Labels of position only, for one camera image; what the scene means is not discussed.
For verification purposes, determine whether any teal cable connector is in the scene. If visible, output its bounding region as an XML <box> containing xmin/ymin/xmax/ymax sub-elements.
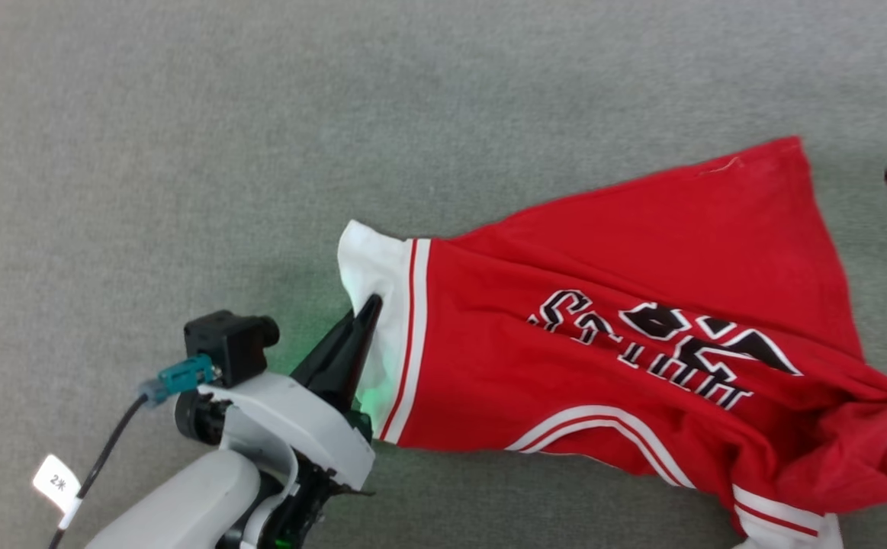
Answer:
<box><xmin>138</xmin><ymin>353</ymin><xmax>217</xmax><ymax>405</ymax></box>

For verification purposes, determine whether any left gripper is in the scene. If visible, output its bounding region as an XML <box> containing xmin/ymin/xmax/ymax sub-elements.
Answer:
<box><xmin>175</xmin><ymin>294</ymin><xmax>384</xmax><ymax>549</ymax></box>

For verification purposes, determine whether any red basketball jersey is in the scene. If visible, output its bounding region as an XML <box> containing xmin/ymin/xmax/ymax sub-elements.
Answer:
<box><xmin>336</xmin><ymin>136</ymin><xmax>887</xmax><ymax>549</ymax></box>

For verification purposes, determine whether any white cable label tag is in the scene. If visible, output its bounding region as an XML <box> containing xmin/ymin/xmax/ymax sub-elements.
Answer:
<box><xmin>31</xmin><ymin>454</ymin><xmax>83</xmax><ymax>531</ymax></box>

